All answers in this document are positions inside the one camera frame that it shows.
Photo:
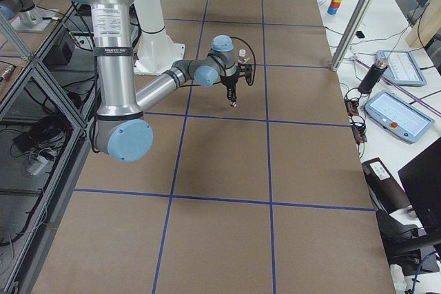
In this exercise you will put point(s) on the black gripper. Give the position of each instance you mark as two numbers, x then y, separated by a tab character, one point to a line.
229	83

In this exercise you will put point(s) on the white PPR valve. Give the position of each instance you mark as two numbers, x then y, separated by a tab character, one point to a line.
243	56

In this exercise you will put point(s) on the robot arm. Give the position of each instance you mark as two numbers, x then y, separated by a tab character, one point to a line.
118	128
25	15

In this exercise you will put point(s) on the black cylinder device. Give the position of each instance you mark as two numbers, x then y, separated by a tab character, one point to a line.
373	76

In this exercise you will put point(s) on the stacked colour blocks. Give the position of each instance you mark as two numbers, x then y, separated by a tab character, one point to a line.
333	7

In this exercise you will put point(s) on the far teach pendant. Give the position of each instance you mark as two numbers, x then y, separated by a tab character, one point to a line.
402	68

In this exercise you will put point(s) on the teach pendant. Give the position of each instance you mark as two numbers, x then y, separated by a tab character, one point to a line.
402	68
397	117

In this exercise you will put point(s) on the near teach pendant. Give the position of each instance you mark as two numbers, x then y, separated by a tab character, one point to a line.
397	117

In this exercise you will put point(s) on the black monitor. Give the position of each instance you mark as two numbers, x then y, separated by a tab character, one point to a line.
420	178

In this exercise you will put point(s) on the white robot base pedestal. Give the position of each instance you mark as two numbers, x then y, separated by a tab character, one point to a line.
156	51

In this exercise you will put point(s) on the aluminium frame post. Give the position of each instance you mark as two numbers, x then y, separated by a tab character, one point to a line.
359	12

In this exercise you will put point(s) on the aluminium table frame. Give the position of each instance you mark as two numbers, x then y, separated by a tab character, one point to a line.
45	104

